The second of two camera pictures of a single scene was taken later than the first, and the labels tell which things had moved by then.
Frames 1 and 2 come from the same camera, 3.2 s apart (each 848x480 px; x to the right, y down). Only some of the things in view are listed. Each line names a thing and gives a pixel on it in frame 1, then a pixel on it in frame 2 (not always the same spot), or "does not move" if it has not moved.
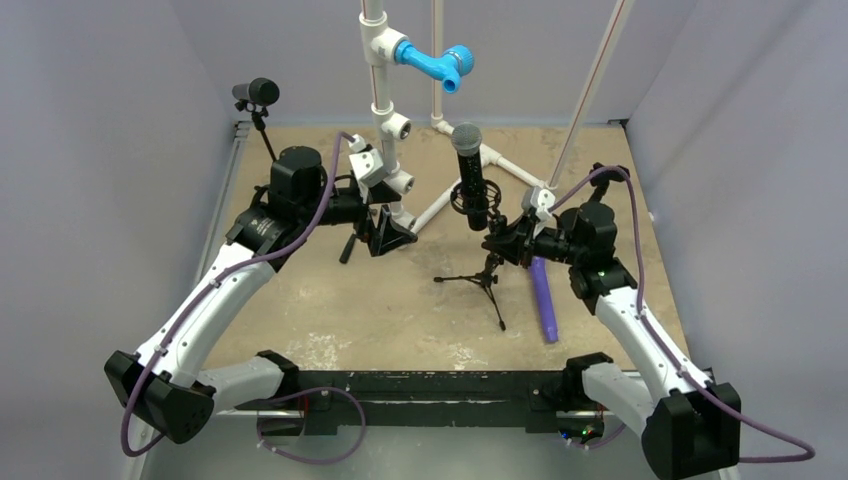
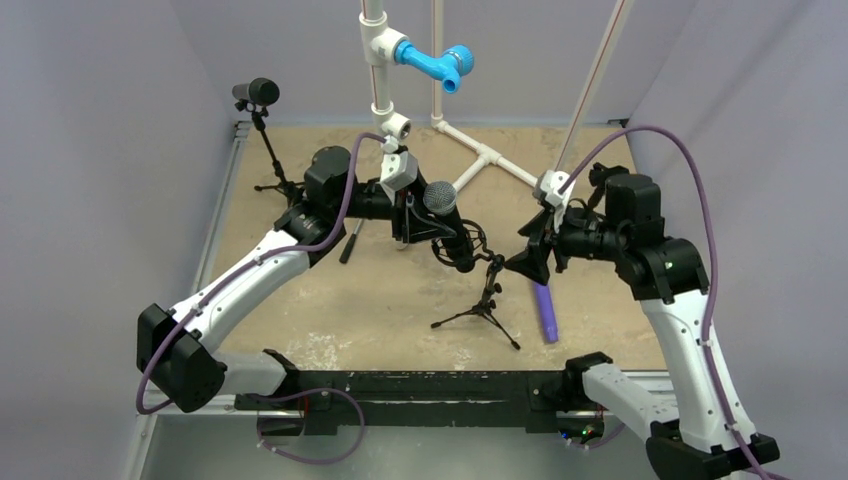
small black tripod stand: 258,118 does not move
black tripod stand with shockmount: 497,226 → 460,253
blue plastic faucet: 447,67 does not move
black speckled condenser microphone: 467,138 → 441,199
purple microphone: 544,287 does not move
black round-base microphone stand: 600,183 does not move
